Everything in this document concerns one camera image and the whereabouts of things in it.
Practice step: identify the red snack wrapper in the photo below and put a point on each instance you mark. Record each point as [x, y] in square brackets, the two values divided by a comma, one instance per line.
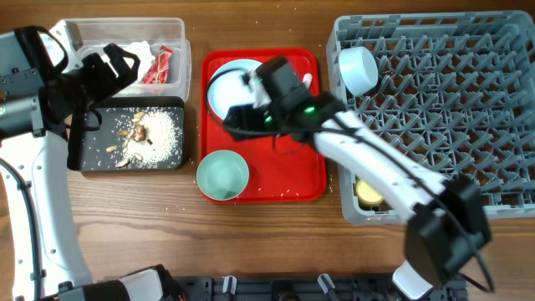
[159, 70]

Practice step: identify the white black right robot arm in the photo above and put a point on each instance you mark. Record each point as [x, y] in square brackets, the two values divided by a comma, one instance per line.
[446, 224]

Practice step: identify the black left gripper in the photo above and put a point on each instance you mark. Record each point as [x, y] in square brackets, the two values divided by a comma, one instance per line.
[106, 81]

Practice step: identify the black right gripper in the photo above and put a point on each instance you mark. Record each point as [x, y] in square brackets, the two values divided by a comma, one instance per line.
[241, 119]

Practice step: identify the light blue rice bowl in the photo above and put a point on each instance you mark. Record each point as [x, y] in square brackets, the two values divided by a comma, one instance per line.
[358, 70]

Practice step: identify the grey dishwasher rack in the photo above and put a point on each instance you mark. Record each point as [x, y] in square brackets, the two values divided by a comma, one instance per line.
[455, 93]

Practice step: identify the red serving tray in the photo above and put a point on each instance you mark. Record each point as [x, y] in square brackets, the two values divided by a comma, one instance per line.
[280, 170]

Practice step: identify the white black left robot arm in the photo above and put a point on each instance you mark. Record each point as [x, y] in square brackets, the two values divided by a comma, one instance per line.
[37, 96]

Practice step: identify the mint green bowl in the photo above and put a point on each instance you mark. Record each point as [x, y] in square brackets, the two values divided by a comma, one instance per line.
[222, 175]

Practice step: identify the white plastic fork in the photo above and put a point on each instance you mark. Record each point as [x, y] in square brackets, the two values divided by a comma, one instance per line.
[307, 80]

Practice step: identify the clear plastic waste bin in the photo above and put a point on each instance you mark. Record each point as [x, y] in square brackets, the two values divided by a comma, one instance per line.
[170, 32]

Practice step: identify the light blue plate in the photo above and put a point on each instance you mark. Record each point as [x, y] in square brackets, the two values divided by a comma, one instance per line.
[228, 89]

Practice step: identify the yellow plastic cup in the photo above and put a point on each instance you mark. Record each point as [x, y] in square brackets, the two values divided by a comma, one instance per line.
[366, 195]

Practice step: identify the rice and food scraps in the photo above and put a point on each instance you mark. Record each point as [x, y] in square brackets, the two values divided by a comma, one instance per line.
[146, 138]

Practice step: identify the white crumpled tissue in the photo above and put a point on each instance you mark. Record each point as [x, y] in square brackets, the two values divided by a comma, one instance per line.
[144, 54]

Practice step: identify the black food waste tray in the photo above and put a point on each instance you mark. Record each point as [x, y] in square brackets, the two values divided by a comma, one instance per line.
[94, 157]

